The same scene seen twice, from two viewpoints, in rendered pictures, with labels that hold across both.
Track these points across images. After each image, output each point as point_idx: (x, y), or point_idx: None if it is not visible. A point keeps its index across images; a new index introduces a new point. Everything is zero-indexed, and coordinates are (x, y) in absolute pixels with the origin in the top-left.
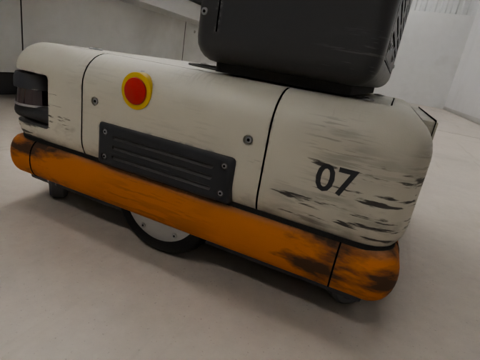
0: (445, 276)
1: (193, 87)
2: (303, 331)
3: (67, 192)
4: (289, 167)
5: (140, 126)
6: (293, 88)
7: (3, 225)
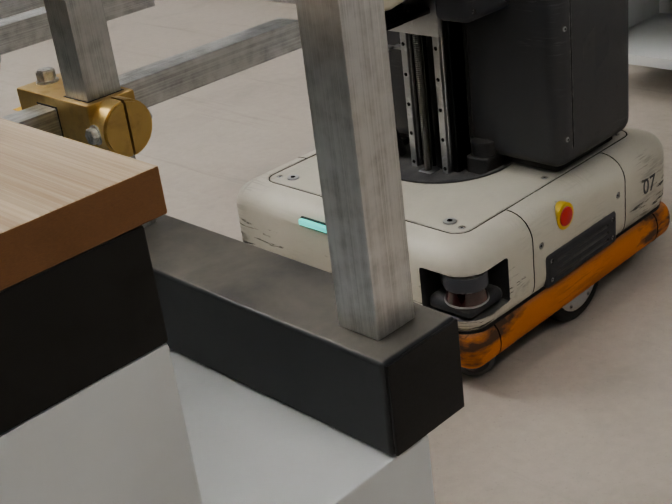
0: None
1: (586, 188)
2: (661, 270)
3: None
4: (634, 193)
5: (569, 236)
6: (603, 152)
7: (547, 388)
